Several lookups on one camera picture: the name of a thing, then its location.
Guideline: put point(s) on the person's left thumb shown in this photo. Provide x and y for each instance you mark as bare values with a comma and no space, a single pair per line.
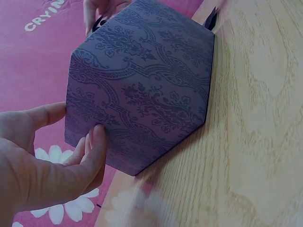
40,117

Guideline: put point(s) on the person's left hand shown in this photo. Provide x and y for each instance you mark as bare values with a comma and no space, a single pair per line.
21,175

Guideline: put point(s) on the dark purple ribbon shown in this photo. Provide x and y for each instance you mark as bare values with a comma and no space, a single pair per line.
209,21
99,23

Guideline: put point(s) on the person's right fingers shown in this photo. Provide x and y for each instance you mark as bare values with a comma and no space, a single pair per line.
91,17

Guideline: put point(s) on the person's left fingers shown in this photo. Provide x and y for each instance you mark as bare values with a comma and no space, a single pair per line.
91,151

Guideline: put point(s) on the person's right hand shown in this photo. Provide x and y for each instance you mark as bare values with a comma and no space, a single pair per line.
99,9

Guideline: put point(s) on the purple patterned hexagonal box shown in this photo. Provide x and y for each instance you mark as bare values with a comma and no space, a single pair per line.
142,89

